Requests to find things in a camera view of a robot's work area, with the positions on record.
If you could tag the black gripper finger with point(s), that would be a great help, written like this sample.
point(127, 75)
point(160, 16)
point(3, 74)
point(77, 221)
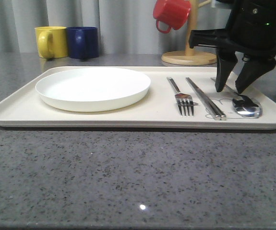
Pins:
point(253, 68)
point(226, 61)

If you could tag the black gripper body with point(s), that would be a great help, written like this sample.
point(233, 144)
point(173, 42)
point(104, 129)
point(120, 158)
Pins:
point(250, 29)

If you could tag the silver spoon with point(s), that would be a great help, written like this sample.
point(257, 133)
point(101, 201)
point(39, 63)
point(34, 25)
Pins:
point(243, 105)

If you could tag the silver fork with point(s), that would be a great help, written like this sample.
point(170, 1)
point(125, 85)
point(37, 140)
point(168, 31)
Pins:
point(184, 101)

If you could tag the white round plate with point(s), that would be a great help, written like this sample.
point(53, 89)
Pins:
point(93, 89)

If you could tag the wooden mug tree stand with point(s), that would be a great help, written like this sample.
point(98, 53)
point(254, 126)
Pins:
point(190, 57)

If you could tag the red mug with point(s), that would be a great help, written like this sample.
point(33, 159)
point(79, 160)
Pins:
point(171, 14)

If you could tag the grey curtain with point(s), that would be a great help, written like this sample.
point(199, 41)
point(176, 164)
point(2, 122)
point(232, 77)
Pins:
point(124, 26)

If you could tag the dark blue mug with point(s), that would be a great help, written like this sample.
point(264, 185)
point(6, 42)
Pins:
point(82, 42)

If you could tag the cream rabbit tray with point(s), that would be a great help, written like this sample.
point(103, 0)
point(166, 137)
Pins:
point(158, 108)

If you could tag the yellow mug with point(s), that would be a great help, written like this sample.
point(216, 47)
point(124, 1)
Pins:
point(51, 42)

